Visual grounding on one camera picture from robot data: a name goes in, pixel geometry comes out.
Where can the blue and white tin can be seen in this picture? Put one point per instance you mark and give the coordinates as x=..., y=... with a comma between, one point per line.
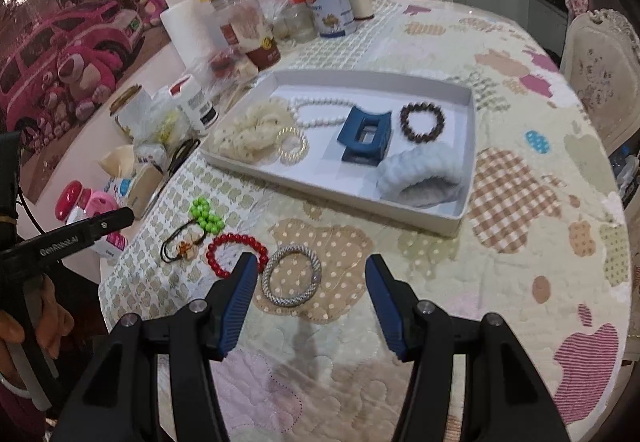
x=330, y=6

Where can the blue hair claw clip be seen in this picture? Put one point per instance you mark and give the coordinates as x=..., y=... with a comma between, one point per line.
x=350, y=131

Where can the pink wall poster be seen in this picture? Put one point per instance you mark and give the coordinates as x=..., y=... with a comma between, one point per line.
x=75, y=21

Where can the clear bag of red dates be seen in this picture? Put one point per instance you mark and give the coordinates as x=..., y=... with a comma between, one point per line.
x=225, y=64

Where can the person's left hand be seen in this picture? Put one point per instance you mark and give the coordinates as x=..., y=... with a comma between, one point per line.
x=57, y=317

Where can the clear glass jar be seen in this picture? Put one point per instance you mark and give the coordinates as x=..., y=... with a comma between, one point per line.
x=295, y=21

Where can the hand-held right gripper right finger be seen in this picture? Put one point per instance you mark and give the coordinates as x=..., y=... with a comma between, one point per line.
x=387, y=312

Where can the cream fabric scrunchie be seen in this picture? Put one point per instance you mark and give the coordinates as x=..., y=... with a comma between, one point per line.
x=250, y=131

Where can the white paper towel roll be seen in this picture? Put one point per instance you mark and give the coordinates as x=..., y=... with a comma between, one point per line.
x=185, y=31

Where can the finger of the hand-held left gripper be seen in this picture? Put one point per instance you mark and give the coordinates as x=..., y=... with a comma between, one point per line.
x=107, y=222

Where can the white shallow tray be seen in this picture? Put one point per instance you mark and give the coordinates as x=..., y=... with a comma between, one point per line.
x=320, y=171

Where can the light blue fluffy scrunchie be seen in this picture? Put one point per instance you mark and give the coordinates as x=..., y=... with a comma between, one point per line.
x=410, y=166

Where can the pink jar with red lid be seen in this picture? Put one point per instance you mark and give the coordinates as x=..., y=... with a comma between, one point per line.
x=72, y=199

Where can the person's left forearm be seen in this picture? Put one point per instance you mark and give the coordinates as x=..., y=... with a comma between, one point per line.
x=15, y=417

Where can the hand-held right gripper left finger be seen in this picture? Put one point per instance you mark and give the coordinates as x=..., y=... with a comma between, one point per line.
x=235, y=312

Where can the white bottle with red cap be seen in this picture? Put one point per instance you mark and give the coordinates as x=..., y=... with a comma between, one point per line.
x=197, y=106

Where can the yellow-lid jar with brown label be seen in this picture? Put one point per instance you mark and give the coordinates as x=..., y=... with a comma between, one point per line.
x=240, y=16

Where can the clear bag with yellow pieces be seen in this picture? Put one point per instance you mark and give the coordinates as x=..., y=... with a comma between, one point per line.
x=160, y=126

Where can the glass jar with gold lid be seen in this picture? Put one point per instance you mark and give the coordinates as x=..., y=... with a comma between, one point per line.
x=130, y=111

